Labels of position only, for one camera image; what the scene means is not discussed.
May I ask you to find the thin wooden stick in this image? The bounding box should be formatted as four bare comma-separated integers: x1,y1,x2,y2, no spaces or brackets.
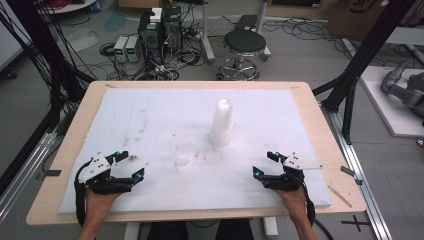
327,184,353,209

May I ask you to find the white stand leg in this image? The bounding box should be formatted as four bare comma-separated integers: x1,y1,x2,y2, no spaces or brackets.
254,0,272,63
199,0,217,65

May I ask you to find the person's right hand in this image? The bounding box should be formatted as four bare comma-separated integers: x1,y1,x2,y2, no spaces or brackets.
272,187,308,218

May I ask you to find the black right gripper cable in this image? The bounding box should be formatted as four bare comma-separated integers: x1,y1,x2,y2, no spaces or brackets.
300,183,335,240

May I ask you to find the white foam mat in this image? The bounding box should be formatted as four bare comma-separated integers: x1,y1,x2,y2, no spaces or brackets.
58,87,333,214

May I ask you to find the black computer tower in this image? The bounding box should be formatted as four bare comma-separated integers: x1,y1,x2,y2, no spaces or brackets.
162,5,184,52
137,11,165,66

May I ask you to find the black tape cross mark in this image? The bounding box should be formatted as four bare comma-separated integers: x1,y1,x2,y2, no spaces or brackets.
340,214,371,233

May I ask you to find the person's right leg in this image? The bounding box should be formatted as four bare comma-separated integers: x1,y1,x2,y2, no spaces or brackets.
214,219,255,240

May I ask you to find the coiled black cable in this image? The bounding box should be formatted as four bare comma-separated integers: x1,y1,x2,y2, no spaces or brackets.
99,42,117,58

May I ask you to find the black flat case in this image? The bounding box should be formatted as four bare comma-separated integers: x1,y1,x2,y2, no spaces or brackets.
234,14,260,32

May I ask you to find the white floor board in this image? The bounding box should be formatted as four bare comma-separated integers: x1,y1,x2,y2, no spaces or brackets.
359,64,424,138

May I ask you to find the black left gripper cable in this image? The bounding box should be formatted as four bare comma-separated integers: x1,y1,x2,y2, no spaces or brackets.
73,159,89,228

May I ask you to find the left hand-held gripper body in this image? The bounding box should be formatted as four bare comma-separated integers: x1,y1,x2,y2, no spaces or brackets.
77,151,135,196

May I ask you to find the grey bench power supply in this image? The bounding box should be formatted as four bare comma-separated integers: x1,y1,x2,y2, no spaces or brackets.
125,35,141,64
113,35,130,63

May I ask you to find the white box on computer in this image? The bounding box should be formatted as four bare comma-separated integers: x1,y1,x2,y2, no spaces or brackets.
149,7,164,24

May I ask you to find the black frame post with cables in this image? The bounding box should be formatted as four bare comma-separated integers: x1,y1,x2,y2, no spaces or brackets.
0,0,96,136

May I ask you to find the white table leg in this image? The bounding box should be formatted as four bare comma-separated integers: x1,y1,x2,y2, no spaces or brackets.
262,216,280,240
123,221,142,240

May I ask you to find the person's leg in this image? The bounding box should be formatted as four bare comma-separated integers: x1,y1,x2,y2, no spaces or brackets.
214,219,255,240
142,221,190,240

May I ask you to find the black round stool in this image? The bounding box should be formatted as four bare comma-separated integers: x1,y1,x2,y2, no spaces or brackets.
217,28,269,82

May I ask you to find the person's left leg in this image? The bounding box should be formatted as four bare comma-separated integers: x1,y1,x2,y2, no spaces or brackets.
142,221,190,240

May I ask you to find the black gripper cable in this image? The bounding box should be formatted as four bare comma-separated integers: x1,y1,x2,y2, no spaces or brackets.
300,183,335,240
73,159,89,228

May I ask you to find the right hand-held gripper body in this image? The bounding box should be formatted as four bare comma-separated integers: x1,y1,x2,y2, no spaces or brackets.
260,151,324,192

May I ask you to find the aluminium floor rail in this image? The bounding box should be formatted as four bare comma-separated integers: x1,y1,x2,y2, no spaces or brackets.
320,101,394,240
0,130,58,223

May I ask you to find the person's left hand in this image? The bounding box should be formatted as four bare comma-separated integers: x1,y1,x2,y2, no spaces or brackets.
84,189,122,218

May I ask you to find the brown cardboard box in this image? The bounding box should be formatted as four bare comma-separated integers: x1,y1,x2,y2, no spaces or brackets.
327,0,424,42

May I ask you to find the stack of clear plastic cups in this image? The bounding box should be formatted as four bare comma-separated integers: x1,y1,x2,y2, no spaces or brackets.
209,97,235,148

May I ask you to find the tangle of floor cables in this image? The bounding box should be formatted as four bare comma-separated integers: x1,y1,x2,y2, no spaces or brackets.
99,31,209,82

